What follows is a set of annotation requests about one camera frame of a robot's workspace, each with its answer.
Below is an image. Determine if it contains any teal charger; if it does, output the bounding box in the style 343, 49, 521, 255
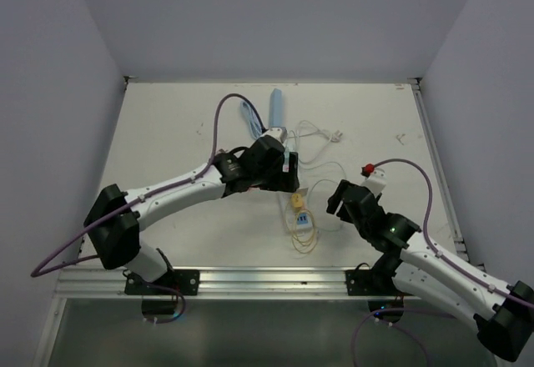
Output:
282, 141, 294, 173

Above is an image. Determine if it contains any yellow USB charger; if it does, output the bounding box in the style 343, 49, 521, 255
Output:
290, 193, 305, 212

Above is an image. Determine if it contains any white power strip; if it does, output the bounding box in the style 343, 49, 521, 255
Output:
279, 189, 313, 234

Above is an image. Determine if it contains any blue power cord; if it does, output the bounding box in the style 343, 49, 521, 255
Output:
239, 99, 268, 142

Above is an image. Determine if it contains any blue power strip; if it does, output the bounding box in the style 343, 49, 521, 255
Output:
269, 88, 285, 128

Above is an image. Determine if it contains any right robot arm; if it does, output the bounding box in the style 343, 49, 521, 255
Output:
326, 180, 533, 362

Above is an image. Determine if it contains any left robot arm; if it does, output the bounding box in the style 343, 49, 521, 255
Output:
83, 135, 300, 294

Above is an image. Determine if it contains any light green cable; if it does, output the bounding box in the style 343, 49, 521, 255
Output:
291, 160, 350, 234

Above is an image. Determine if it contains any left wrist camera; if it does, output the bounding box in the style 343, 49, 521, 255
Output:
260, 127, 288, 144

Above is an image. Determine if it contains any yellow cable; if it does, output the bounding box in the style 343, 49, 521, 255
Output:
290, 178, 339, 255

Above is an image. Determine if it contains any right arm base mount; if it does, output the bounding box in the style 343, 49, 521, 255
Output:
344, 263, 401, 297

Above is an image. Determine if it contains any aluminium rail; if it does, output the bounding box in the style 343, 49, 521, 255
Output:
53, 266, 489, 301

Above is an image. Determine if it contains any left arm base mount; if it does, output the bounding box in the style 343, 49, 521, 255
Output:
124, 269, 200, 296

